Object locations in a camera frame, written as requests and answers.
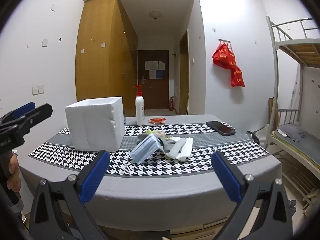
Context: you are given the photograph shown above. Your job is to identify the white foam box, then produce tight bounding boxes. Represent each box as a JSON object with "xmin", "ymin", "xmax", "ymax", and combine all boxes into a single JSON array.
[{"xmin": 64, "ymin": 96, "xmax": 125, "ymax": 152}]

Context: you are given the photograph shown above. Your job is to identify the blue face mask bundle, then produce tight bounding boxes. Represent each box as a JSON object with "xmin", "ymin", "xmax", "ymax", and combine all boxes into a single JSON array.
[{"xmin": 124, "ymin": 133, "xmax": 164, "ymax": 173}]

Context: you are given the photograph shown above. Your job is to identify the white pump lotion bottle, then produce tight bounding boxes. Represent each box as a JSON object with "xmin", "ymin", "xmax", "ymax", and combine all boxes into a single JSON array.
[{"xmin": 132, "ymin": 85, "xmax": 145, "ymax": 126}]

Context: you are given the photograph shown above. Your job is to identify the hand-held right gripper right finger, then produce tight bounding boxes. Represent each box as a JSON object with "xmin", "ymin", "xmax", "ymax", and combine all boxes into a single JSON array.
[{"xmin": 211, "ymin": 151, "xmax": 294, "ymax": 240}]

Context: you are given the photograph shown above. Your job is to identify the brown entrance door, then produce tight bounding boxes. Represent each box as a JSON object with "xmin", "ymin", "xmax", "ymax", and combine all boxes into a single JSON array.
[{"xmin": 137, "ymin": 49, "xmax": 170, "ymax": 110}]

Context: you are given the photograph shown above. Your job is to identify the metal bunk bed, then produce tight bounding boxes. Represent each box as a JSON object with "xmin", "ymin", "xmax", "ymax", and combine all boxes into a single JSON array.
[{"xmin": 265, "ymin": 16, "xmax": 320, "ymax": 218}]

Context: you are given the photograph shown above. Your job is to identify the grey mattress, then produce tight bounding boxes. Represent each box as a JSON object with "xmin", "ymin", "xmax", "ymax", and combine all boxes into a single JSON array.
[{"xmin": 271, "ymin": 130, "xmax": 320, "ymax": 170}]

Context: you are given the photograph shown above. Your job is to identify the green plastic packet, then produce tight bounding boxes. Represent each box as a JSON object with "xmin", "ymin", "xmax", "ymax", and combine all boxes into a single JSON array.
[{"xmin": 145, "ymin": 129, "xmax": 165, "ymax": 138}]

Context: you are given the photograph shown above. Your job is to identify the houndstooth table runner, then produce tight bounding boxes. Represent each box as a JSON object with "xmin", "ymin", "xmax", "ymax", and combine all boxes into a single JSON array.
[{"xmin": 28, "ymin": 122, "xmax": 270, "ymax": 178}]

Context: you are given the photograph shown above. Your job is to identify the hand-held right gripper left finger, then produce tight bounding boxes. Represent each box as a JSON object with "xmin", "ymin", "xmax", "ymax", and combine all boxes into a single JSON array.
[{"xmin": 29, "ymin": 150, "xmax": 110, "ymax": 240}]

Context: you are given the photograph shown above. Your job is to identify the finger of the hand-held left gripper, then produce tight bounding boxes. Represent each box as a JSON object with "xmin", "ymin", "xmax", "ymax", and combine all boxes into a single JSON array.
[
  {"xmin": 15, "ymin": 103, "xmax": 53, "ymax": 133},
  {"xmin": 0, "ymin": 102, "xmax": 36, "ymax": 126}
]

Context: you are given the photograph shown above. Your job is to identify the white hanging cloth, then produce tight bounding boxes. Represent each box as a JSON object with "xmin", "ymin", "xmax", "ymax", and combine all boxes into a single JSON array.
[{"xmin": 291, "ymin": 65, "xmax": 302, "ymax": 117}]

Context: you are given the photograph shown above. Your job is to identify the black curved handle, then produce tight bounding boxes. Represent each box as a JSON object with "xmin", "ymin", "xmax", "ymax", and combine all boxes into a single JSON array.
[{"xmin": 247, "ymin": 130, "xmax": 260, "ymax": 144}]

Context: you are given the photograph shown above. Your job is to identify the wooden side door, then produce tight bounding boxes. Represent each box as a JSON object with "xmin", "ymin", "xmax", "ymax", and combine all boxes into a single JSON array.
[{"xmin": 179, "ymin": 29, "xmax": 190, "ymax": 115}]

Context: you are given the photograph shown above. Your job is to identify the grey tablecloth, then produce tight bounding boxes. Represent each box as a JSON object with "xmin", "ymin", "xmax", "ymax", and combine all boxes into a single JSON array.
[{"xmin": 19, "ymin": 114, "xmax": 283, "ymax": 233}]

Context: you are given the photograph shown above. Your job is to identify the wooden wardrobe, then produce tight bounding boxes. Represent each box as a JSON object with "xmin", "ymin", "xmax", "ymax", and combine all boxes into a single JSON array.
[{"xmin": 75, "ymin": 0, "xmax": 138, "ymax": 117}]

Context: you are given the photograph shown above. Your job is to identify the white face mask bundle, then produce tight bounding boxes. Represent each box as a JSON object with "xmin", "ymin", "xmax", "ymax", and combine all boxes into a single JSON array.
[{"xmin": 165, "ymin": 137, "xmax": 194, "ymax": 161}]

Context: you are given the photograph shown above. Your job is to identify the red plastic bag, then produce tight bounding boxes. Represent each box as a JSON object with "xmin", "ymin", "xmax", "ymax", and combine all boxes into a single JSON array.
[
  {"xmin": 212, "ymin": 43, "xmax": 237, "ymax": 69},
  {"xmin": 230, "ymin": 65, "xmax": 245, "ymax": 88}
]

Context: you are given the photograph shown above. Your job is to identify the folded grey clothes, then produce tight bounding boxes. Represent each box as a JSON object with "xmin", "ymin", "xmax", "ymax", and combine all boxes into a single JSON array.
[{"xmin": 277, "ymin": 123, "xmax": 307, "ymax": 143}]

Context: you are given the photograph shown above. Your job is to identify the person's left hand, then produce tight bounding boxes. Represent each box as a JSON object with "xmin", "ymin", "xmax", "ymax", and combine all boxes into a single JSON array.
[{"xmin": 6, "ymin": 152, "xmax": 20, "ymax": 193}]

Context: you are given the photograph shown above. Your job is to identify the wooden slats bundle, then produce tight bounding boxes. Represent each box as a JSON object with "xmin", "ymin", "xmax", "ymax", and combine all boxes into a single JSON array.
[{"xmin": 268, "ymin": 97, "xmax": 279, "ymax": 125}]

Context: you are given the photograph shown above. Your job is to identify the black smartphone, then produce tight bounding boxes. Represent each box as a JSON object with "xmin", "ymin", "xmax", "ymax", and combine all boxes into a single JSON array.
[{"xmin": 206, "ymin": 121, "xmax": 236, "ymax": 137}]

